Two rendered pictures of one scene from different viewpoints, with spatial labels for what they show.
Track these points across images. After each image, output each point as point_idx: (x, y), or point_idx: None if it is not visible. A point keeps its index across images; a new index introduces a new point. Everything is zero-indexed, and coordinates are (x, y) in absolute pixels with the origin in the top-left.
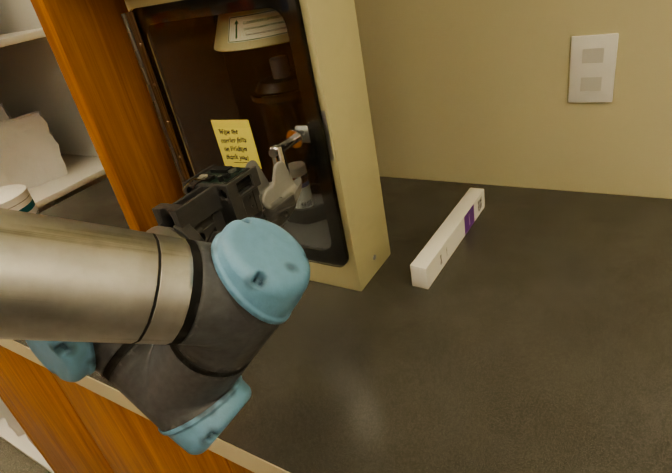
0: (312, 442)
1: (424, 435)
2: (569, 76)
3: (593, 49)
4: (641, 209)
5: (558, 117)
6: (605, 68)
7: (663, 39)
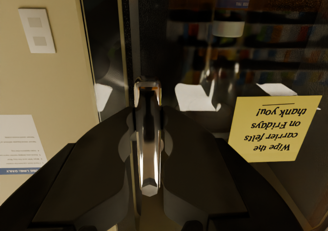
0: None
1: None
2: (49, 28)
3: (40, 45)
4: None
5: None
6: (30, 32)
7: (7, 47)
